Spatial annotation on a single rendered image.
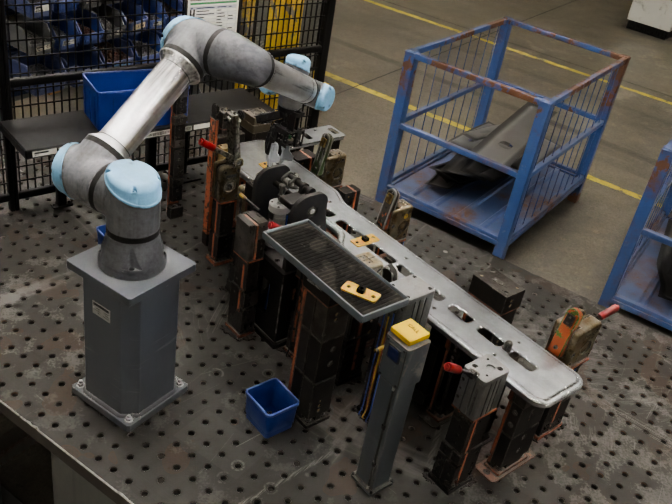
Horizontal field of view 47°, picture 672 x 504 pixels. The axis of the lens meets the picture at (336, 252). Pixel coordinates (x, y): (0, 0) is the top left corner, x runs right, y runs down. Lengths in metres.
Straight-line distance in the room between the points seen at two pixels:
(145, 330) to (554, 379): 0.95
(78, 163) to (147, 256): 0.25
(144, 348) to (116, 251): 0.25
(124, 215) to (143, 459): 0.58
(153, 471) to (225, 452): 0.17
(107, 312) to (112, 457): 0.34
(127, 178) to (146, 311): 0.31
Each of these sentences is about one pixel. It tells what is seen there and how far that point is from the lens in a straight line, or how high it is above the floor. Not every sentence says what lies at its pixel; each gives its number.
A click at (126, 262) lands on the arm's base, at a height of 1.14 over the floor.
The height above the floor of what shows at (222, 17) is 1.30.
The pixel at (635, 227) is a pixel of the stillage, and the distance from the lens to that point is 3.75.
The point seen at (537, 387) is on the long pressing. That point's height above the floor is 1.00.
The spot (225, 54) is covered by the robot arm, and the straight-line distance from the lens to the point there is 1.86.
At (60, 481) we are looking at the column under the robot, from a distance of 2.29.
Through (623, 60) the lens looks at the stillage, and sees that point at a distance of 4.76.
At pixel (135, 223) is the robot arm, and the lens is 1.70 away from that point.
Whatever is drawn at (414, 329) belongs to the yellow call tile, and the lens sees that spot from 1.63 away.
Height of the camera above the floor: 2.13
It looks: 32 degrees down
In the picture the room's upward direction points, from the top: 10 degrees clockwise
